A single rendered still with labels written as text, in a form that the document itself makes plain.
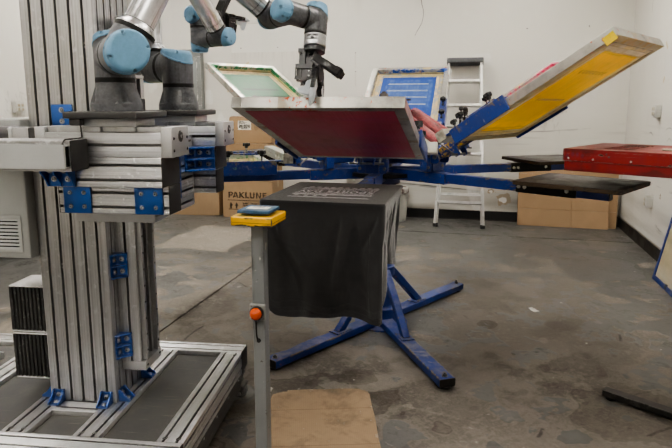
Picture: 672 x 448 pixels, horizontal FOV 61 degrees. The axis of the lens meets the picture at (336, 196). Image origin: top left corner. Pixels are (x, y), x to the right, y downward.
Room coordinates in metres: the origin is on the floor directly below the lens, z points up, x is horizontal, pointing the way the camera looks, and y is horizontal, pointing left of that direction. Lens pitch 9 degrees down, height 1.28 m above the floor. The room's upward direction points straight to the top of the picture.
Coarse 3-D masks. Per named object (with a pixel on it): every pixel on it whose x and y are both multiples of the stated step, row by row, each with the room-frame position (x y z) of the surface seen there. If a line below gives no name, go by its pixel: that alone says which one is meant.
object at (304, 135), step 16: (256, 112) 1.98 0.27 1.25; (272, 112) 1.97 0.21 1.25; (288, 112) 1.95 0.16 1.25; (304, 112) 1.94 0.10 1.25; (272, 128) 2.18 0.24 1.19; (288, 128) 2.17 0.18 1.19; (304, 128) 2.15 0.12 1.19; (320, 128) 2.13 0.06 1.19; (304, 144) 2.41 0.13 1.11; (320, 144) 2.39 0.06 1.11; (336, 144) 2.37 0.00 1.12
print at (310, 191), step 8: (296, 192) 2.15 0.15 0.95; (304, 192) 2.15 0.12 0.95; (312, 192) 2.15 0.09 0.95; (320, 192) 2.15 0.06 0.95; (328, 192) 2.15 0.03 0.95; (336, 192) 2.15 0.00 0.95; (344, 192) 2.15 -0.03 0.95; (352, 192) 2.15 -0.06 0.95; (360, 192) 2.15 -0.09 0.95; (368, 192) 2.15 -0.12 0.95
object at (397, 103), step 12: (396, 96) 1.83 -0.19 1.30; (240, 108) 1.95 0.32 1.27; (252, 108) 1.94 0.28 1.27; (264, 108) 1.93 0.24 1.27; (276, 108) 1.92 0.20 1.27; (288, 108) 1.91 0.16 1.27; (300, 108) 1.90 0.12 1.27; (312, 108) 1.89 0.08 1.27; (324, 108) 1.88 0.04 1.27; (336, 108) 1.87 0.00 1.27; (348, 108) 1.86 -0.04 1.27; (360, 108) 1.85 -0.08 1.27; (372, 108) 1.84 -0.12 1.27; (384, 108) 1.83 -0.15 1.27; (396, 108) 1.82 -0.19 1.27; (408, 108) 1.91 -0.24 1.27; (252, 120) 2.09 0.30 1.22; (408, 120) 1.95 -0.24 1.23; (408, 132) 2.10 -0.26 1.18; (288, 144) 2.44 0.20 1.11; (300, 156) 2.67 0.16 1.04; (312, 156) 2.65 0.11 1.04; (324, 156) 2.63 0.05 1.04; (336, 156) 2.61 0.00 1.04; (348, 156) 2.60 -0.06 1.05; (360, 156) 2.58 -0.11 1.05; (420, 156) 2.49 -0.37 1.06
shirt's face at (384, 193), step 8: (296, 184) 2.37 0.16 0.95; (304, 184) 2.37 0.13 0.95; (312, 184) 2.37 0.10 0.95; (320, 184) 2.37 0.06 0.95; (328, 184) 2.37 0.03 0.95; (336, 184) 2.37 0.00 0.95; (344, 184) 2.37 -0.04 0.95; (352, 184) 2.37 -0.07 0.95; (360, 184) 2.37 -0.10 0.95; (368, 184) 2.37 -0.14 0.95; (376, 184) 2.37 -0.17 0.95; (384, 184) 2.37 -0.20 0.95; (280, 192) 2.15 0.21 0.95; (288, 192) 2.15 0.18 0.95; (376, 192) 2.15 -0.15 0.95; (384, 192) 2.15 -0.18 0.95; (392, 192) 2.15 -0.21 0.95; (296, 200) 1.97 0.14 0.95; (304, 200) 1.97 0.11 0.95; (312, 200) 1.97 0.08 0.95; (320, 200) 1.97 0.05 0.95; (328, 200) 1.97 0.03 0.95; (336, 200) 1.97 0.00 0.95; (344, 200) 1.97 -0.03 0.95; (352, 200) 1.97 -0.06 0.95; (360, 200) 1.97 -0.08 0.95; (368, 200) 1.97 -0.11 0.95; (376, 200) 1.97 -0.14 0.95; (384, 200) 1.97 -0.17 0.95
